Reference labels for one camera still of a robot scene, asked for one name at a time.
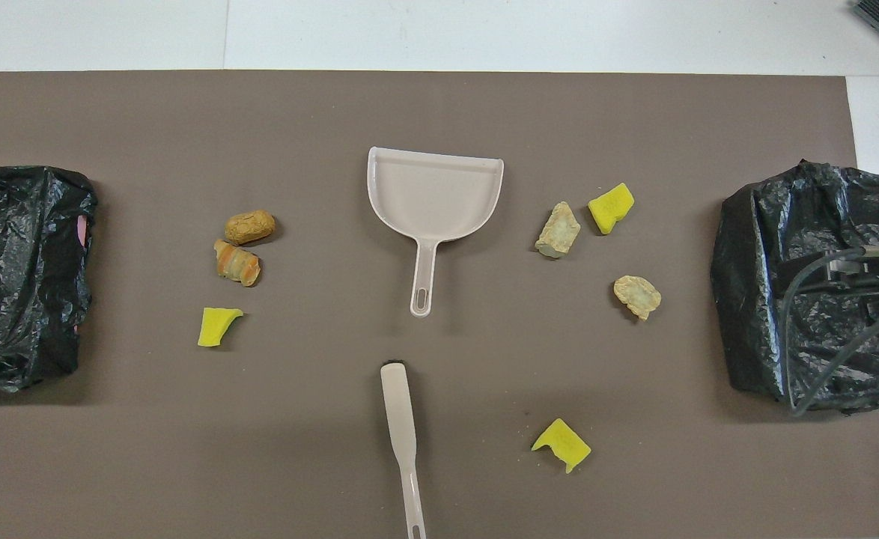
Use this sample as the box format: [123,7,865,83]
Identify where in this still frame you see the yellow sponge piece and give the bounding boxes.
[532,418,592,474]
[588,183,635,235]
[198,307,244,348]

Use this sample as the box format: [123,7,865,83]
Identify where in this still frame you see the pale crumpled bread piece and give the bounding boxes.
[535,201,581,260]
[614,275,663,321]

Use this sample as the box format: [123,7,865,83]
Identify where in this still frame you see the black bag-lined trash bin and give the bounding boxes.
[711,159,879,415]

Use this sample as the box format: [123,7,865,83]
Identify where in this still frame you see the brown table mat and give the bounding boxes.
[0,70,879,539]

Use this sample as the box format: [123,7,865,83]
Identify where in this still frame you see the striped toy croissant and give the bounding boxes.
[213,239,262,287]

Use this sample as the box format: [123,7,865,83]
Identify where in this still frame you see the beige hand brush black bristles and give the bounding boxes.
[380,362,427,539]

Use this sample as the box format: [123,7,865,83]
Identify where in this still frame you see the beige plastic dustpan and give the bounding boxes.
[367,146,505,318]

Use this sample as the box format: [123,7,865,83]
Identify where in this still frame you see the brown toy bread roll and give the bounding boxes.
[224,210,276,246]

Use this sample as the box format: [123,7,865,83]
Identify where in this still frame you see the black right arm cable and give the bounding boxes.
[782,247,879,417]

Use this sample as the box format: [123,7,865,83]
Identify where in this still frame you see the black bag-lined bin pink patch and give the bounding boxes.
[0,166,98,392]

